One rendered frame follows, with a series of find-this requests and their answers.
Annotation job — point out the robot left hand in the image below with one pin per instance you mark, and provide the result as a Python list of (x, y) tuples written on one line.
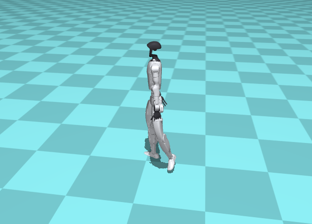
[(156, 115)]

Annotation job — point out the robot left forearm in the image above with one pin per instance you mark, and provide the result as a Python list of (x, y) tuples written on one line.
[(156, 95)]

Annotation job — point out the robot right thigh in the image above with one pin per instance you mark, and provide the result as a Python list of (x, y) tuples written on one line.
[(148, 115)]

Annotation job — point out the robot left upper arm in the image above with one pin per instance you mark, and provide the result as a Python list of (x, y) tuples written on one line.
[(155, 75)]

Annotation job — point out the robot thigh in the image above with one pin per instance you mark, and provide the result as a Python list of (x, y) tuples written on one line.
[(148, 115), (158, 124)]

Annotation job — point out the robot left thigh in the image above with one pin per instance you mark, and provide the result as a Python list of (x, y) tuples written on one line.
[(158, 124)]

